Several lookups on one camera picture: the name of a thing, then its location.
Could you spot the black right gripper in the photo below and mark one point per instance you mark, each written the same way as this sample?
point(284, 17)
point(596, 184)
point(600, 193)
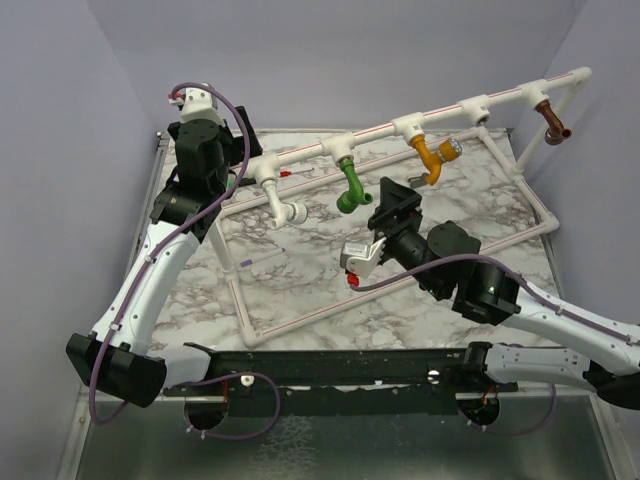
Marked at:
point(395, 200)

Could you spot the green plastic faucet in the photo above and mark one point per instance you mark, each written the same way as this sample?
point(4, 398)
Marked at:
point(355, 195)

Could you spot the purple capped white pen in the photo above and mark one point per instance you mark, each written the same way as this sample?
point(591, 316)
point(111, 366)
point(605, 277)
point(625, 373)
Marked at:
point(261, 257)

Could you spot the aluminium table edge frame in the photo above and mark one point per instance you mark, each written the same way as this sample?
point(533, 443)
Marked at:
point(163, 141)

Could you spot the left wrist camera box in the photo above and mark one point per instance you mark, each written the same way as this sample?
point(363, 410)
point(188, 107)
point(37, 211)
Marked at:
point(196, 104)

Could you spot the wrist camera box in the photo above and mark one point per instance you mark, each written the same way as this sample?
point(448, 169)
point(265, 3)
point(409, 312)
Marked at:
point(361, 259)
point(196, 104)

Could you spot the white plastic faucet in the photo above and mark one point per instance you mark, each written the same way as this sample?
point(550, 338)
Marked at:
point(282, 213)

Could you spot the green black highlighter marker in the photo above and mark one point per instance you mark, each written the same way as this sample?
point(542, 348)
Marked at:
point(245, 182)

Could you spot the yellow plastic faucet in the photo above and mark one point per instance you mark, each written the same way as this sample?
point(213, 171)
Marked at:
point(433, 161)

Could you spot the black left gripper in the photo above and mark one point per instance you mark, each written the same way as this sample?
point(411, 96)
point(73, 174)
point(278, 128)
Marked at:
point(238, 144)

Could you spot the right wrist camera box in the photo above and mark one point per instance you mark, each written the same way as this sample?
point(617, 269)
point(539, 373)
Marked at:
point(361, 259)

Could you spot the small grey metal piece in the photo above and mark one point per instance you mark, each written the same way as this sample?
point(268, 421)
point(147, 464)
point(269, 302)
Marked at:
point(416, 182)

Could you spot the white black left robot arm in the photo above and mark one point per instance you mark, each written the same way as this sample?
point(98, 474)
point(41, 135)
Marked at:
point(114, 356)

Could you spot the white PVC pipe frame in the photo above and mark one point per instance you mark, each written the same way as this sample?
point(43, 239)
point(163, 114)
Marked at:
point(407, 128)

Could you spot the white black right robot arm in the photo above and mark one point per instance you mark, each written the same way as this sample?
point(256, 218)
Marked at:
point(595, 352)

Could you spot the brown plastic faucet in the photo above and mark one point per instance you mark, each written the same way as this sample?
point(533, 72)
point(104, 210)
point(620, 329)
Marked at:
point(556, 133)

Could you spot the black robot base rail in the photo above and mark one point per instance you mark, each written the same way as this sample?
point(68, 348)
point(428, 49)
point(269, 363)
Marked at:
point(346, 382)

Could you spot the red capped white pen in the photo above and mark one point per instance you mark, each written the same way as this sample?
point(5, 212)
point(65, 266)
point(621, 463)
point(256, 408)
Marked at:
point(298, 171)

